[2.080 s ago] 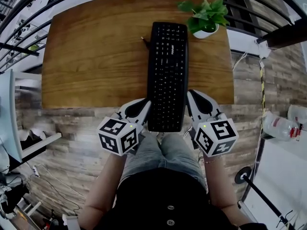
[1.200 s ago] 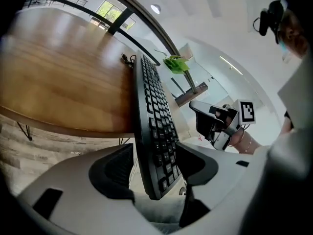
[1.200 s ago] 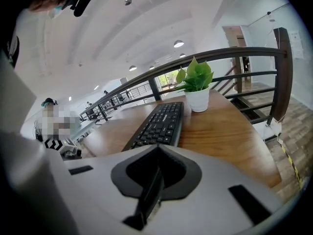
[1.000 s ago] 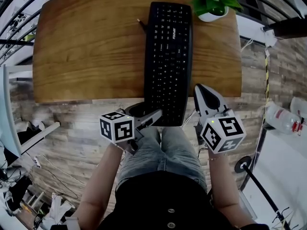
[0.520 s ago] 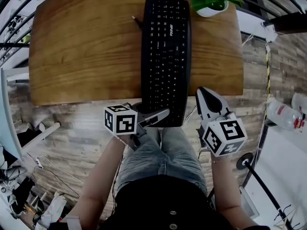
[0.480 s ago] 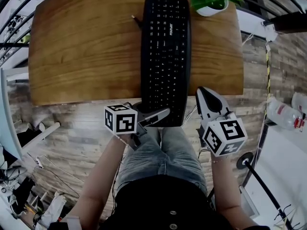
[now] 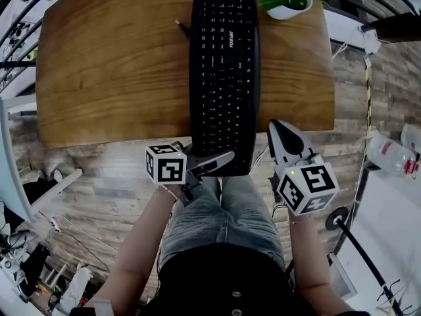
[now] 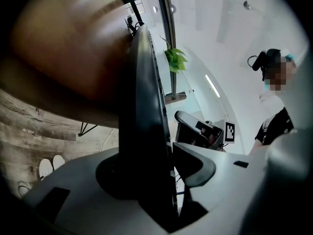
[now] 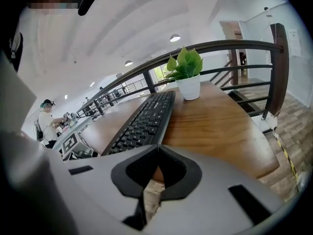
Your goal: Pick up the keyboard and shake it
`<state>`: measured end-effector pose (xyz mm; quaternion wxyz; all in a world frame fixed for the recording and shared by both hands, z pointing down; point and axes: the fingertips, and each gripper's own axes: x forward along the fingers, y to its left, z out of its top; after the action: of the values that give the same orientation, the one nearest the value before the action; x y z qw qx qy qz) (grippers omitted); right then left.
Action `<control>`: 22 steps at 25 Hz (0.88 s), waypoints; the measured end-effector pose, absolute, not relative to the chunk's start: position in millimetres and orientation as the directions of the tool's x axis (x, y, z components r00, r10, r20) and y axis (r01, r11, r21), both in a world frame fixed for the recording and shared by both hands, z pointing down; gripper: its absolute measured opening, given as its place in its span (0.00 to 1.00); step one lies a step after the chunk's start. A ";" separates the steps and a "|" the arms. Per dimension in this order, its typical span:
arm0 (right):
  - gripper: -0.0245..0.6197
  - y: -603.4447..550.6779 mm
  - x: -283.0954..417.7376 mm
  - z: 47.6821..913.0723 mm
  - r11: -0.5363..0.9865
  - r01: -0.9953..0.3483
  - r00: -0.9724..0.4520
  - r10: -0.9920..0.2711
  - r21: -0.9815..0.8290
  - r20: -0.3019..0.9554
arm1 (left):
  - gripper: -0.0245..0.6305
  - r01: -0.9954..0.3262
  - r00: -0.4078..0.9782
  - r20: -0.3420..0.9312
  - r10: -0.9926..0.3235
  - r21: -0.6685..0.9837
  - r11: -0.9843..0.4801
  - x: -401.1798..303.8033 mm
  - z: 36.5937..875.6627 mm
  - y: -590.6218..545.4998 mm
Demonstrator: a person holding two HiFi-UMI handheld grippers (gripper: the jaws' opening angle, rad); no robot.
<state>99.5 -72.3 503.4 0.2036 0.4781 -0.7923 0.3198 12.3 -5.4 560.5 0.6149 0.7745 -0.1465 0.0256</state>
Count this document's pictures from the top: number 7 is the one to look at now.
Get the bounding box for white board panel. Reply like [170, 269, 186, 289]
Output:
[0, 96, 33, 223]

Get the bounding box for white wooden bar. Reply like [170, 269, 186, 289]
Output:
[28, 167, 84, 214]

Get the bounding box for white power adapter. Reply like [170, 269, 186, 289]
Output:
[357, 24, 383, 55]

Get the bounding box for beaded bracelet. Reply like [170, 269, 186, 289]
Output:
[162, 185, 179, 201]

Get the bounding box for black metal railing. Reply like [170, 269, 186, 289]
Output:
[0, 0, 68, 90]

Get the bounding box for person's blue jeans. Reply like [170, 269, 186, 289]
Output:
[159, 174, 286, 271]

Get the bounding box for person's black shirt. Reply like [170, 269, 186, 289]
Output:
[70, 242, 332, 316]

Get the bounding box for black keyboard cable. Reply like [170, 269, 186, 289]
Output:
[174, 19, 192, 41]

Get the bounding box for black stand with round base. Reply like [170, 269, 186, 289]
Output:
[324, 206, 406, 316]

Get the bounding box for grey framed flat panel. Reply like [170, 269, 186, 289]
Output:
[328, 251, 359, 301]

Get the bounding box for white table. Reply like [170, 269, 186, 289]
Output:
[337, 167, 421, 316]

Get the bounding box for black keyboard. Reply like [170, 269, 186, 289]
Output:
[188, 0, 262, 178]

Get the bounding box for person's right forearm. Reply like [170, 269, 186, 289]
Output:
[288, 213, 350, 313]

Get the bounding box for person's left forearm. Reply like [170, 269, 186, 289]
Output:
[93, 185, 179, 311]

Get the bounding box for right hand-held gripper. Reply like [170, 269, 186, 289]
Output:
[267, 119, 340, 217]

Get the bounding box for thin black floor cable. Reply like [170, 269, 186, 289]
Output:
[48, 228, 110, 273]

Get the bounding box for clear plastic bottle red label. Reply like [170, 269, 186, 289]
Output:
[366, 129, 418, 178]

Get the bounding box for white cable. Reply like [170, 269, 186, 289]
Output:
[249, 144, 271, 174]

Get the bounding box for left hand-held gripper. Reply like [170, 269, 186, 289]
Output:
[145, 141, 236, 207]

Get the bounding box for yellow black striped strip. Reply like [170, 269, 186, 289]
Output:
[362, 53, 374, 136]

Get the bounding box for dark wooden shelf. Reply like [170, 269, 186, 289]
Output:
[359, 11, 421, 44]

